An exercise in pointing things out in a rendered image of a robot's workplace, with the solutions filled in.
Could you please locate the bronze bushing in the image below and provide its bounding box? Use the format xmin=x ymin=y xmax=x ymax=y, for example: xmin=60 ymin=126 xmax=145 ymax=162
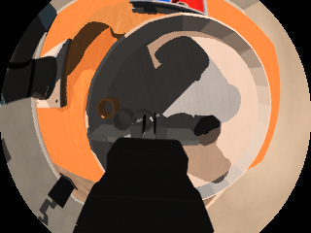
xmin=97 ymin=97 xmax=120 ymax=118

